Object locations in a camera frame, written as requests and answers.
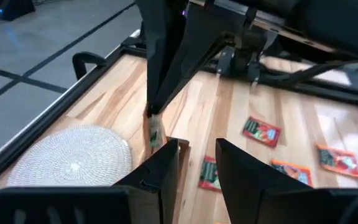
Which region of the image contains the orange tea bag packet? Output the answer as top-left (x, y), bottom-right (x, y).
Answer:
top-left (270, 159), bottom-right (314, 188)
top-left (316, 144), bottom-right (358, 179)
top-left (149, 114), bottom-right (165, 147)

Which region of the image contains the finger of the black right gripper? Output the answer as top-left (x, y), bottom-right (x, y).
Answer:
top-left (137, 0), bottom-right (188, 116)
top-left (155, 3), bottom-right (248, 114)

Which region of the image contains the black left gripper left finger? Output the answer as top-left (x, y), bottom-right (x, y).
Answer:
top-left (0, 138), bottom-right (180, 224)

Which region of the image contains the red tea bag packet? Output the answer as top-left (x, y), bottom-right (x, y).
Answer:
top-left (198, 155), bottom-right (223, 192)
top-left (242, 116), bottom-right (282, 148)

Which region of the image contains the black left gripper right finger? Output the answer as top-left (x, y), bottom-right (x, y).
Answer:
top-left (215, 138), bottom-right (358, 224)

